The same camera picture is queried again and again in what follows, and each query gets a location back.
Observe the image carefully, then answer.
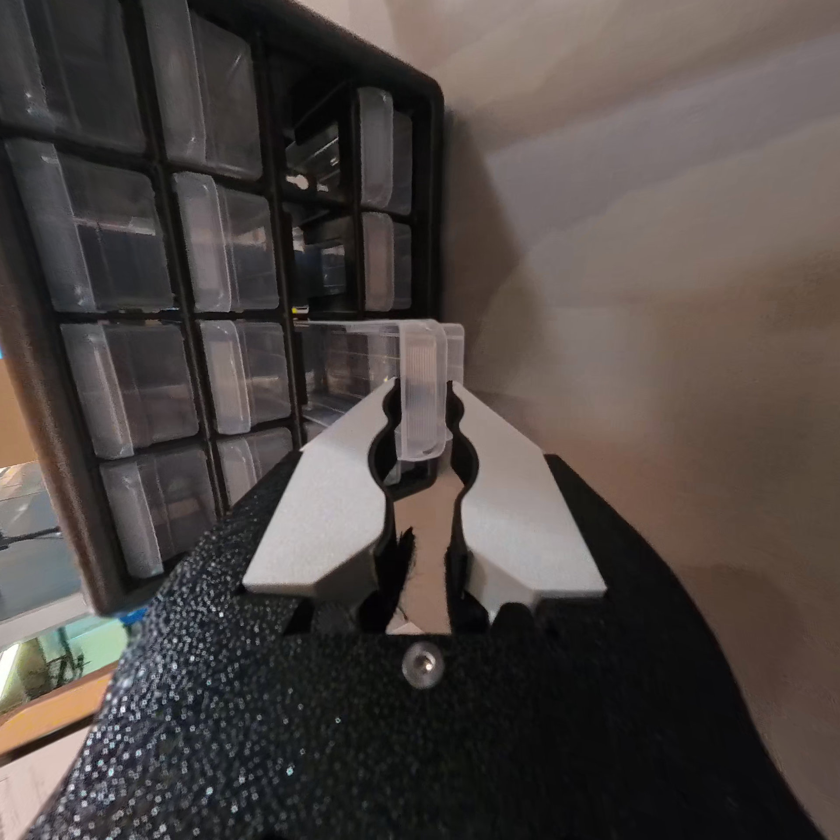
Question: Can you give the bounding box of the beige rounded wooden board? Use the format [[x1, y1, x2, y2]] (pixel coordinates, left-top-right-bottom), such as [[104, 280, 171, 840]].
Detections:
[[0, 357, 34, 468]]

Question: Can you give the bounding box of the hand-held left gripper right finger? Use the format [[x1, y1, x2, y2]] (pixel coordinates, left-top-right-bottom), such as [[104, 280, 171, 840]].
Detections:
[[448, 381, 607, 629]]

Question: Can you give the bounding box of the black drawer cabinet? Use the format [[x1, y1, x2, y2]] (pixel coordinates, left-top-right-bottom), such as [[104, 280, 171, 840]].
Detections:
[[0, 0, 447, 614]]

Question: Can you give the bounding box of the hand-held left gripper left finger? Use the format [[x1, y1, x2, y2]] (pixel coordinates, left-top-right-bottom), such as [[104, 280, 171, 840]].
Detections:
[[241, 379, 401, 626]]

